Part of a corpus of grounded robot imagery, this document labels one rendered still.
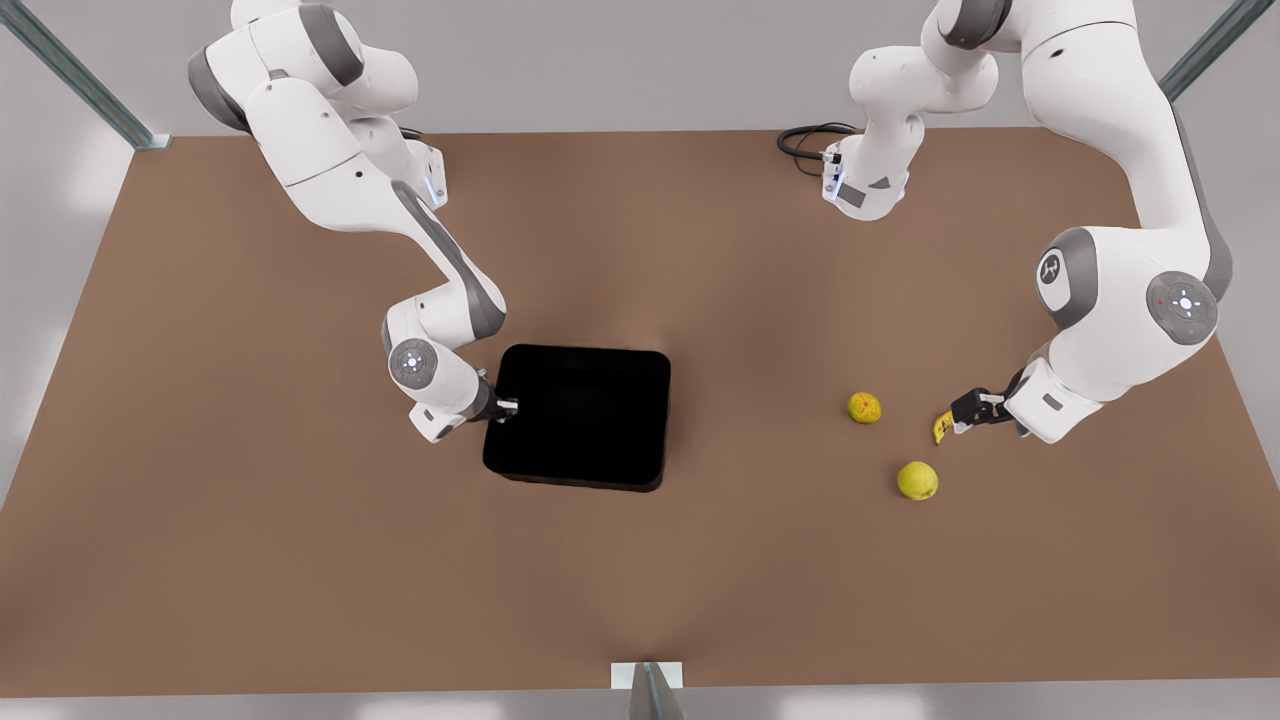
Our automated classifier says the black square tray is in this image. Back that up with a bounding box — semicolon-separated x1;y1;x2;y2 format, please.
482;344;672;493

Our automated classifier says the yellow-green round fruit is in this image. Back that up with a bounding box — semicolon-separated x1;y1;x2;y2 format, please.
896;460;940;502

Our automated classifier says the silver frame post with foot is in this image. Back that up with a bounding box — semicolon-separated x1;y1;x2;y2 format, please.
611;661;686;720

